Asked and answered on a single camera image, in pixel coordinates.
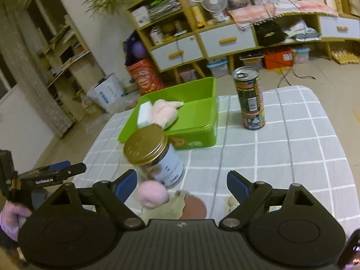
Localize beige bunny doll blue dress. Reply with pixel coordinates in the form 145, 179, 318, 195
227, 196, 239, 213

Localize wooden cabinet white drawers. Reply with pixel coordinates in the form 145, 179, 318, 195
126, 0, 359, 72

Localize grey checked tablecloth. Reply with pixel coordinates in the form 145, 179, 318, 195
73, 86, 359, 233

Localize white sponge block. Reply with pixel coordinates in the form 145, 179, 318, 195
137, 101, 153, 129

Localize smartphone with lit screen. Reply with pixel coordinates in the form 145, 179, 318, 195
337, 229, 360, 269

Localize black bag in cabinet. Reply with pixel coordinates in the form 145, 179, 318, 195
254, 21, 286, 47

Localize tall black snack can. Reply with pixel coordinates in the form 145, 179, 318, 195
232, 66, 266, 131

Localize purple ball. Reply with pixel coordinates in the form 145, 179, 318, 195
132, 41, 147, 60

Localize wooden bookshelf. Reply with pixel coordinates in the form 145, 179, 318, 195
37, 15, 104, 123

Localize pink knitted ball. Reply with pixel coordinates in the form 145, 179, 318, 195
136, 180, 170, 209

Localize left hand purple glove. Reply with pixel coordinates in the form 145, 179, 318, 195
1, 201, 32, 242

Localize orange box under cabinet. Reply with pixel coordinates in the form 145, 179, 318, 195
264, 49, 293, 70

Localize green plastic bin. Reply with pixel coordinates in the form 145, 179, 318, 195
118, 77, 219, 150

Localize pink plush toy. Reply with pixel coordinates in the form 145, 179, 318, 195
151, 99, 184, 130

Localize pink table runner cloth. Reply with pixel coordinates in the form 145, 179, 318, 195
228, 0, 339, 28

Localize small white desk fan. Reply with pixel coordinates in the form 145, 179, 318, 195
200, 0, 228, 23

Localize glass jar gold lid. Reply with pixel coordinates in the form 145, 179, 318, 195
123, 124, 184, 187

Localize white paper bag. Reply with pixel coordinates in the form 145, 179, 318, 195
87, 73, 123, 111

